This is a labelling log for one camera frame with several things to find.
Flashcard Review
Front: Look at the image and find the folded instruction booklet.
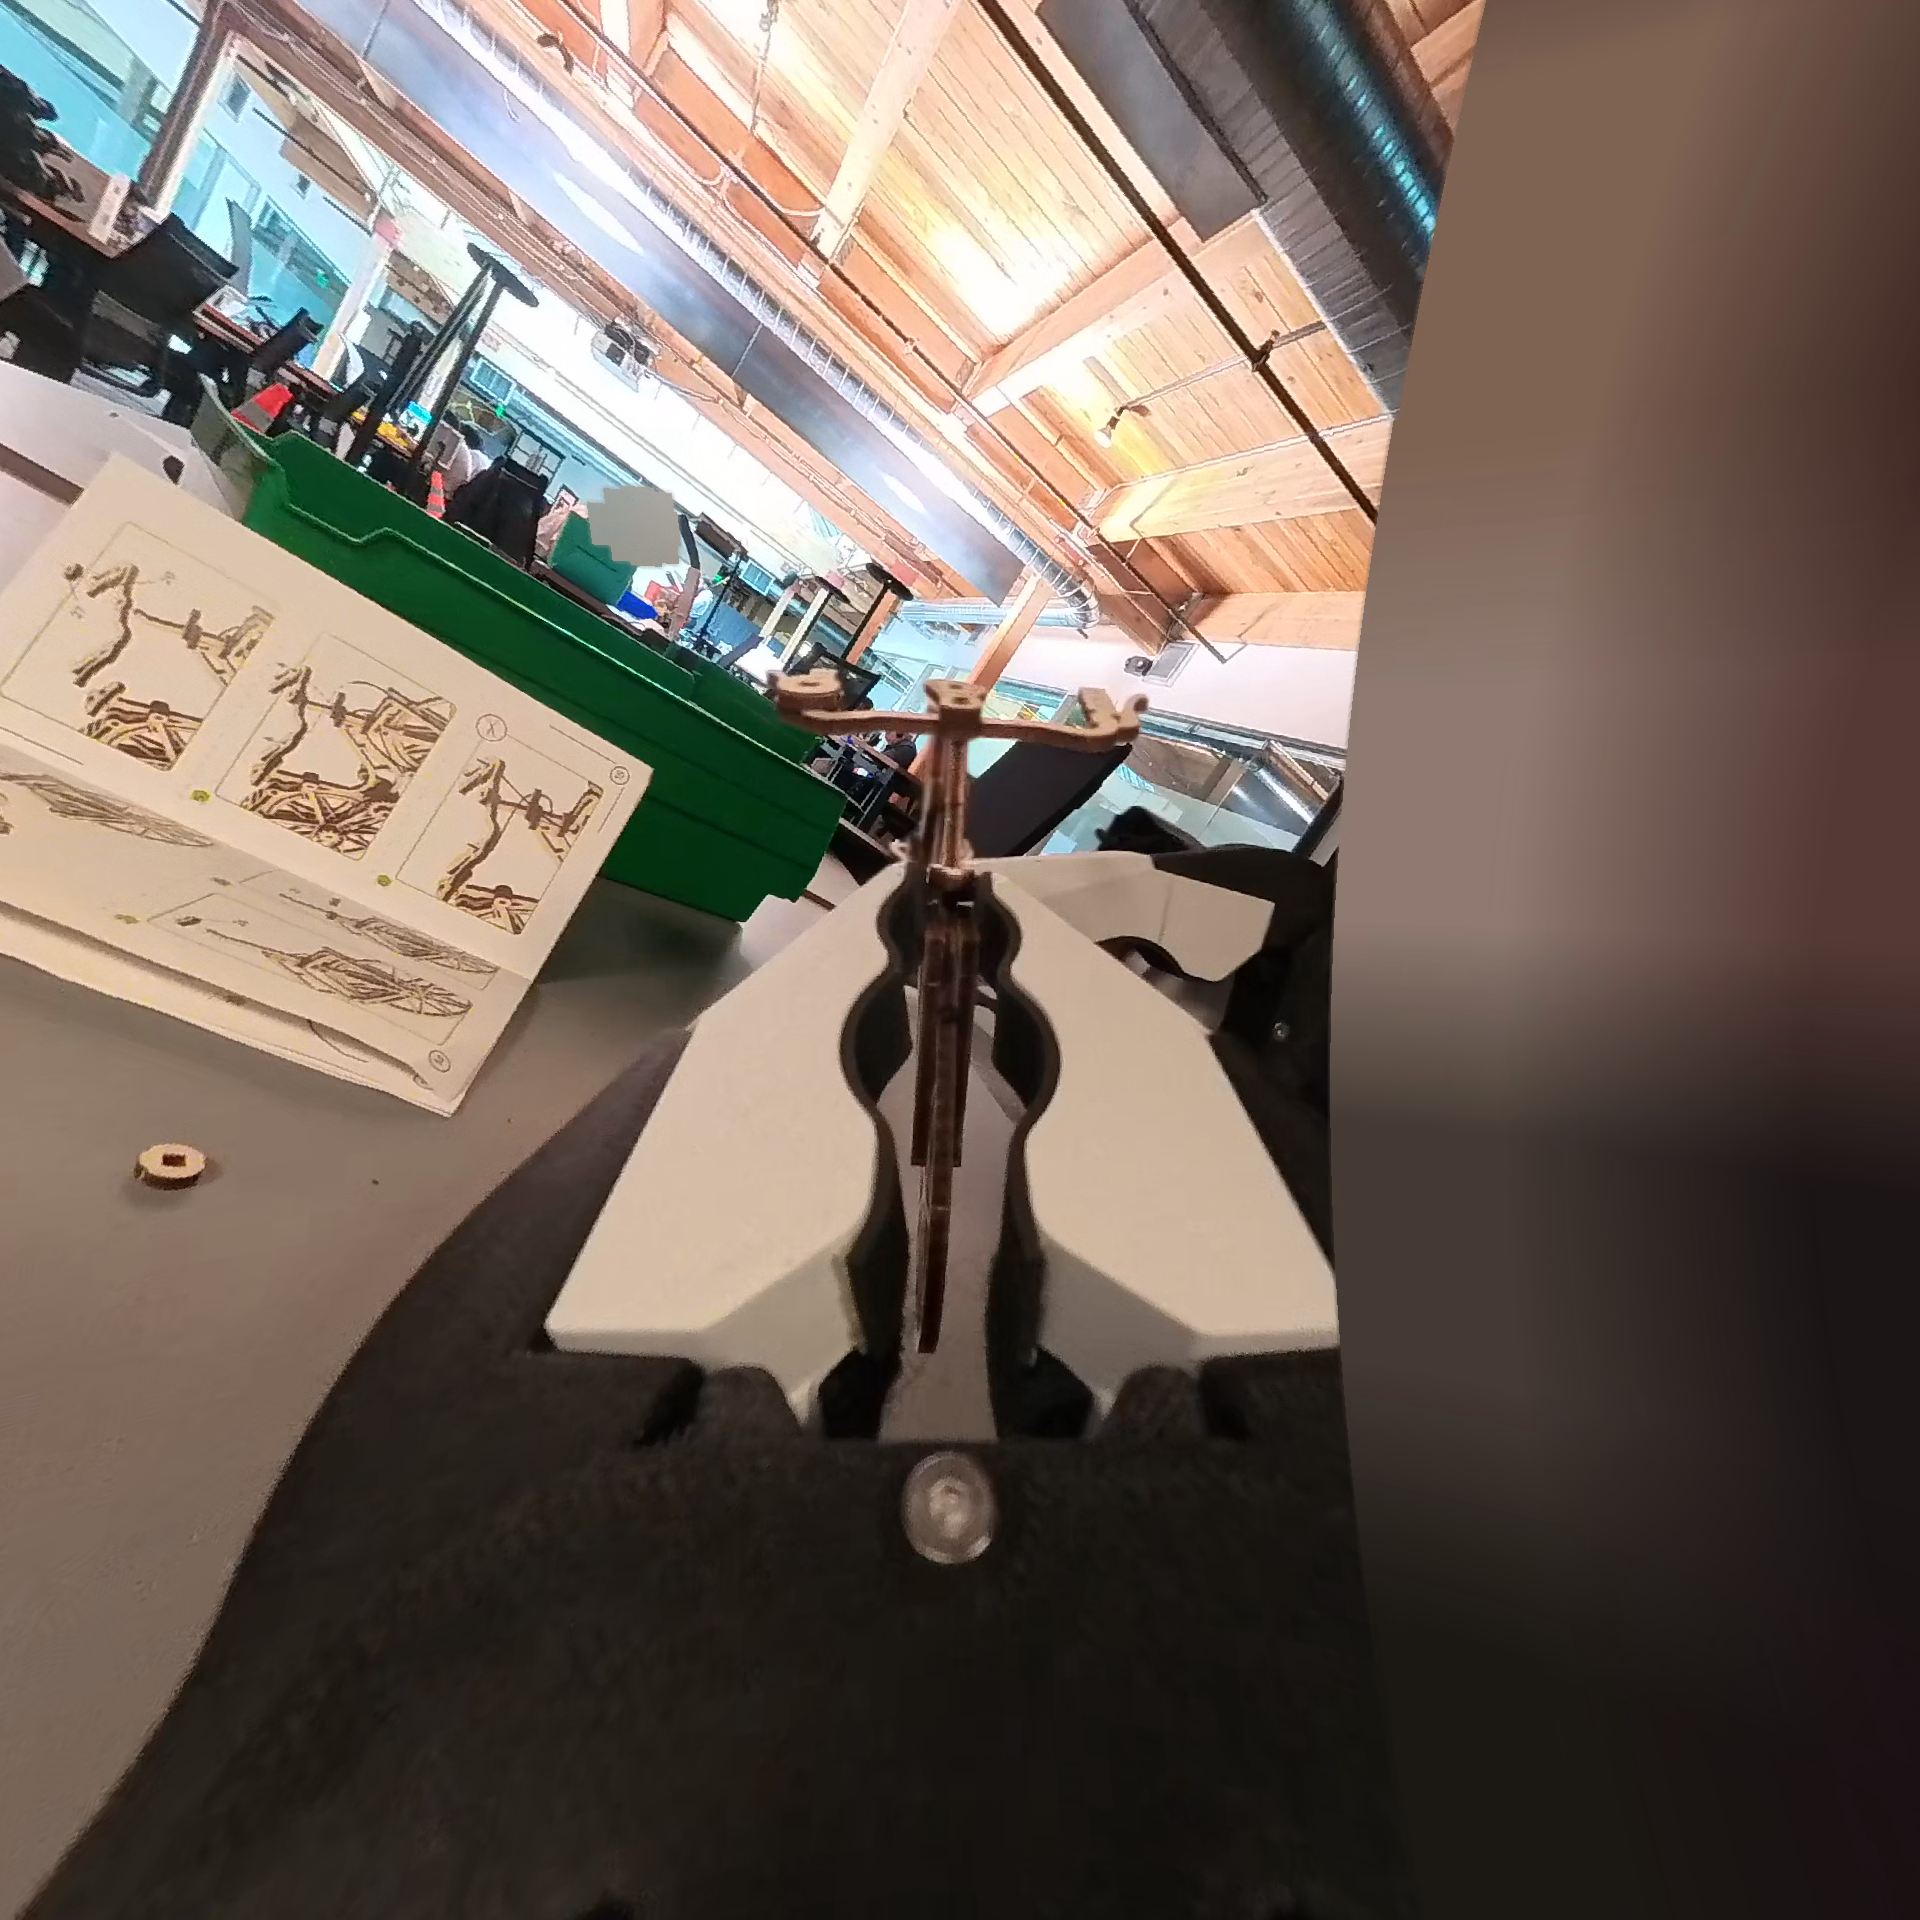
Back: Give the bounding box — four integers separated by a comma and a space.
0, 457, 656, 1121

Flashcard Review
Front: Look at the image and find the white box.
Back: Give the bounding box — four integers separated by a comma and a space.
0, 360, 232, 531

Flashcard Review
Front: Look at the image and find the small green plastic bin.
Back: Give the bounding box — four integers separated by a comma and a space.
546, 521, 637, 607

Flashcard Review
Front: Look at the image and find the long dark ceiling beam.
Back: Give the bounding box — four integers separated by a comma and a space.
307, 0, 1052, 607

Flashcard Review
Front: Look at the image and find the wooden model assembly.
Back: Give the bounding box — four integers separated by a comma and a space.
766, 670, 1153, 1355

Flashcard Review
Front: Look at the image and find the black floor stand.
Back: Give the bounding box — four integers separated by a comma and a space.
432, 244, 544, 484

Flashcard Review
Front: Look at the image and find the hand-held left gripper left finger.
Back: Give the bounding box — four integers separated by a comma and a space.
544, 858, 922, 1426

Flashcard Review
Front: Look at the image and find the large green plastic bin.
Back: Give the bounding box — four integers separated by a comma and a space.
225, 420, 850, 927

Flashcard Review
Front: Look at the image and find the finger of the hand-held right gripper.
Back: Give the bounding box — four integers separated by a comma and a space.
1035, 848, 1280, 987

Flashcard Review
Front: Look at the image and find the black ceiling panel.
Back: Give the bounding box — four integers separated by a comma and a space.
1035, 0, 1270, 236

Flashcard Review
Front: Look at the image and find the metal ventilation duct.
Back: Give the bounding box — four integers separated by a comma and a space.
1141, 0, 1453, 409

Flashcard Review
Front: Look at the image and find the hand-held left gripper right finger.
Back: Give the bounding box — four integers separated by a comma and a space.
962, 862, 1341, 1424

